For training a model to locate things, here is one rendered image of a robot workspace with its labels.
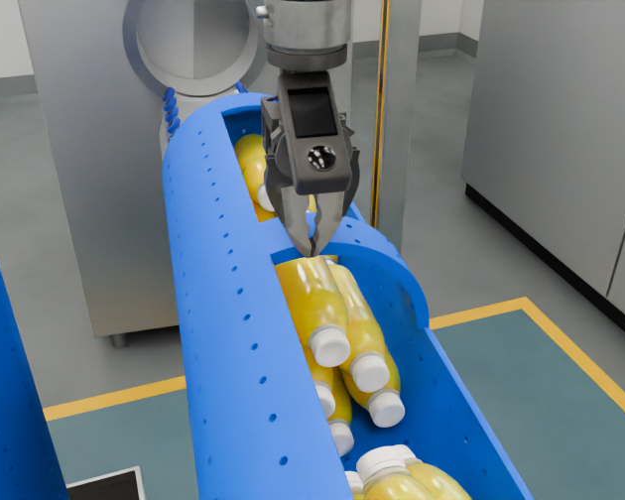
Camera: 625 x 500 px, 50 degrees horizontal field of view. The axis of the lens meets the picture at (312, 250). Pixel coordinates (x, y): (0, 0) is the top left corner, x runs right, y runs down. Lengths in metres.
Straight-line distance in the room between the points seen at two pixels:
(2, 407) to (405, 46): 0.94
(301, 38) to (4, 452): 0.89
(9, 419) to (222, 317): 0.63
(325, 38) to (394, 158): 0.85
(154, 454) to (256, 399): 1.60
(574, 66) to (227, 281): 2.15
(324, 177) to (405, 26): 0.80
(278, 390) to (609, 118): 2.15
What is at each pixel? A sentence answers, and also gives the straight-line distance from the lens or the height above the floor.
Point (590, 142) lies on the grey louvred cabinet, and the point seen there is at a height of 0.62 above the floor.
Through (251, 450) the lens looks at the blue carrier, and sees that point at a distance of 0.53.
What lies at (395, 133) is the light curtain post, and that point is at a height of 1.07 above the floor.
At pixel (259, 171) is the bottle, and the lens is 0.99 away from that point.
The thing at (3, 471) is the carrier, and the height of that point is 0.70.
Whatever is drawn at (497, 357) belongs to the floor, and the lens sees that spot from 2.49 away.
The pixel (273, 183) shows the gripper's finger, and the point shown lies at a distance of 0.63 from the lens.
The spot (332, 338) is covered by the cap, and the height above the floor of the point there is 1.16.
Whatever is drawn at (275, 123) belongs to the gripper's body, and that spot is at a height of 1.37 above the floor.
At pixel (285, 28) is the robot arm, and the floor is 1.46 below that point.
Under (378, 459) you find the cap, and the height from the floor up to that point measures 1.16.
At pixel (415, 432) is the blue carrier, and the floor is 1.01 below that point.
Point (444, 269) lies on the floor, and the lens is 2.89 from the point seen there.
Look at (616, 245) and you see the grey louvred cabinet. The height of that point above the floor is 0.32.
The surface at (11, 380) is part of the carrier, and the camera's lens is 1.19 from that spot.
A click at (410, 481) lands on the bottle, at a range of 0.56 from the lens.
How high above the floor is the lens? 1.60
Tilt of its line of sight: 33 degrees down
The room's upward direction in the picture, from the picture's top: straight up
